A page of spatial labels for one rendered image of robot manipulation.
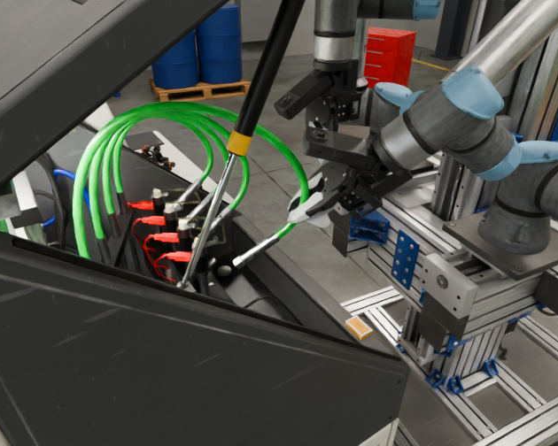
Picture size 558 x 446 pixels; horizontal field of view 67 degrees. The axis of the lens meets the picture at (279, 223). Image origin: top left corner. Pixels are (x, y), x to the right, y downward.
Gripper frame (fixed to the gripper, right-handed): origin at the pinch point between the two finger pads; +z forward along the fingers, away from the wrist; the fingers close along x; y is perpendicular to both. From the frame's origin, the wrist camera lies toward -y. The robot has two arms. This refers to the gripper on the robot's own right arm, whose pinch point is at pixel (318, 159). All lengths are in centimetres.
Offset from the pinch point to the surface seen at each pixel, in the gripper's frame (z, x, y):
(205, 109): -18.2, -8.8, -28.2
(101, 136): -15.1, -3.2, -41.9
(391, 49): 51, 265, 302
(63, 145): -2, 31, -44
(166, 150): 26, 82, -7
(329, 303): 28.9, -12.7, -4.6
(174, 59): 75, 454, 133
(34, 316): -14, -35, -55
